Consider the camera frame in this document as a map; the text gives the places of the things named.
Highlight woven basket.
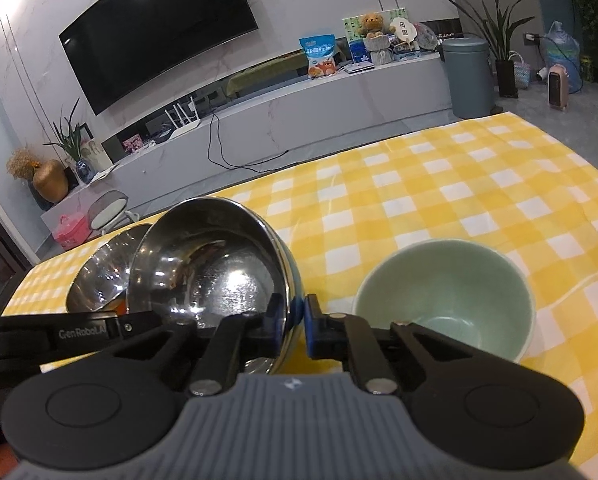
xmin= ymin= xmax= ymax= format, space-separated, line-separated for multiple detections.
xmin=509 ymin=52 xmax=532 ymax=92

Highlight blue steel bowl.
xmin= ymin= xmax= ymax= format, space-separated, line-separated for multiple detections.
xmin=126 ymin=197 xmax=305 ymax=377

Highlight green ceramic bowl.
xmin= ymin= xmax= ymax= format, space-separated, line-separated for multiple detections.
xmin=353 ymin=238 xmax=537 ymax=367

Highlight white picture frame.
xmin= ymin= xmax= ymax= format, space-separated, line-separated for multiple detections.
xmin=82 ymin=137 xmax=114 ymax=173

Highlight pink space heater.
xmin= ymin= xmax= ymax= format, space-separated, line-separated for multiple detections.
xmin=548 ymin=64 xmax=570 ymax=111

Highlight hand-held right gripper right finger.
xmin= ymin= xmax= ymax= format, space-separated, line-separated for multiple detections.
xmin=303 ymin=294 xmax=482 ymax=396

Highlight round stool with cushion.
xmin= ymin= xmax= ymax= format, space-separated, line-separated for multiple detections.
xmin=86 ymin=189 xmax=140 ymax=236

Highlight grey trash bin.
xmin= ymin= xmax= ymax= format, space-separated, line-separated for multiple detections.
xmin=441 ymin=36 xmax=494 ymax=119

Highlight blue glass vase with plant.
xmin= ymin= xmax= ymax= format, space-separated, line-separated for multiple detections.
xmin=44 ymin=99 xmax=97 ymax=184

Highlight orange steel bowl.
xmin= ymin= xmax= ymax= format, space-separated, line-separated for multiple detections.
xmin=65 ymin=223 xmax=155 ymax=317

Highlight white router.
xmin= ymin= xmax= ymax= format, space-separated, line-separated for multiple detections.
xmin=164 ymin=95 xmax=202 ymax=138

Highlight black flat television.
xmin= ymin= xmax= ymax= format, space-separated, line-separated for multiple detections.
xmin=58 ymin=0 xmax=259 ymax=116

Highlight gold vase with dried flowers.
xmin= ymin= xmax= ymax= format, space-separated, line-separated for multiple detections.
xmin=6 ymin=146 xmax=70 ymax=204

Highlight brown teddy bear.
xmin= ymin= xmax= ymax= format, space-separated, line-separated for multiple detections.
xmin=361 ymin=11 xmax=387 ymax=41

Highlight pink plastic basket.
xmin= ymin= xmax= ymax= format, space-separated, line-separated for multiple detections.
xmin=52 ymin=212 xmax=91 ymax=248

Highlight decorative glass dish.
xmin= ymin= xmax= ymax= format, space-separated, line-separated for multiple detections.
xmin=418 ymin=22 xmax=438 ymax=52

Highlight green picture board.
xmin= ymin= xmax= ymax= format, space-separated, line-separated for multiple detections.
xmin=342 ymin=8 xmax=412 ymax=56

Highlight white marble television cabinet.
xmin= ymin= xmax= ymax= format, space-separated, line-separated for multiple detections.
xmin=40 ymin=52 xmax=454 ymax=251

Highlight black cable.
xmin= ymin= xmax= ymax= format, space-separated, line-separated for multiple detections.
xmin=206 ymin=110 xmax=290 ymax=171

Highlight blue snack bag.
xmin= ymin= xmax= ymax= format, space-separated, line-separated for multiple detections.
xmin=299 ymin=35 xmax=339 ymax=80

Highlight blue water bottle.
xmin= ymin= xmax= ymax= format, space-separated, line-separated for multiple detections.
xmin=541 ymin=21 xmax=582 ymax=93

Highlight white round hand fan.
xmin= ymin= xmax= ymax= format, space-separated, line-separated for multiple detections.
xmin=389 ymin=16 xmax=421 ymax=43

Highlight tall potted plant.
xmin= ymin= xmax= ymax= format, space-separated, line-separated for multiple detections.
xmin=441 ymin=0 xmax=534 ymax=98

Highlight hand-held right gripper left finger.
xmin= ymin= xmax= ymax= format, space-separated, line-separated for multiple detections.
xmin=92 ymin=294 xmax=287 ymax=396

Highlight yellow checkered tablecloth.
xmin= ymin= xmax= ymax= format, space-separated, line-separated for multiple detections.
xmin=2 ymin=110 xmax=598 ymax=480

